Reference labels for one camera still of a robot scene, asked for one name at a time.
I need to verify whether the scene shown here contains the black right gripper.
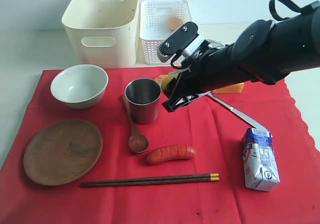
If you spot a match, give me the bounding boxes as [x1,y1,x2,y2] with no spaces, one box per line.
[162,44,253,112]

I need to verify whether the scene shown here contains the breaded chicken nugget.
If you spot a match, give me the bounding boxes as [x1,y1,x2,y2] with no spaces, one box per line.
[154,75,168,85]

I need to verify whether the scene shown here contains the red sausage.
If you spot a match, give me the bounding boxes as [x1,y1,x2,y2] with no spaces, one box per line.
[146,144,196,165]

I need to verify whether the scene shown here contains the yellow cheese wedge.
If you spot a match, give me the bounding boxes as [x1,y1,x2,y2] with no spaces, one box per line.
[212,83,245,94]

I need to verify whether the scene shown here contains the brown egg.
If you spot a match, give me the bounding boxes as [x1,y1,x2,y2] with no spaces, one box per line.
[166,17,184,31]

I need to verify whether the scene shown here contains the blue white milk carton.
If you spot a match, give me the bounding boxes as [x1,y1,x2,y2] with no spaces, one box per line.
[242,128,280,191]

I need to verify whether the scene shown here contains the stainless steel cup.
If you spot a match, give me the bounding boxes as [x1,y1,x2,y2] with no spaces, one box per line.
[124,78,162,124]

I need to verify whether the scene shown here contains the wooden spoon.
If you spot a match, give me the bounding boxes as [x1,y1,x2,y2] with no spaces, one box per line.
[120,95,149,153]

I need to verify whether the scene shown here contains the white perforated plastic basket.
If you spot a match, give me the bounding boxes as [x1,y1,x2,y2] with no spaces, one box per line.
[139,0,192,65]

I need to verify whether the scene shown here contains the silver table knife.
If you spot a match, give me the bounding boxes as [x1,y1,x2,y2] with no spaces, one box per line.
[206,91,270,132]

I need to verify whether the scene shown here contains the red tablecloth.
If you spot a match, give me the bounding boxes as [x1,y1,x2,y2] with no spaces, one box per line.
[0,67,320,223]

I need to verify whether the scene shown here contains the upper wooden chopstick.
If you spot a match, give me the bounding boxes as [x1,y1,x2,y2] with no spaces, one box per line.
[80,173,220,184]

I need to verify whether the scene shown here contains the white ceramic bowl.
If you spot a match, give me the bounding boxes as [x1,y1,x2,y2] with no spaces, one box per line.
[50,64,109,110]

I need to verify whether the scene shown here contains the large cream plastic bin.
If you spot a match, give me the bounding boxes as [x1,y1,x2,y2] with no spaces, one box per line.
[61,0,139,68]

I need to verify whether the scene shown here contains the round wooden plate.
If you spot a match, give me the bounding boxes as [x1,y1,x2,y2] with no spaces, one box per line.
[23,119,103,186]

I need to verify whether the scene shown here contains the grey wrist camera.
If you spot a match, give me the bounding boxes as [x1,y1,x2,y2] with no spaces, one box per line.
[157,22,205,63]

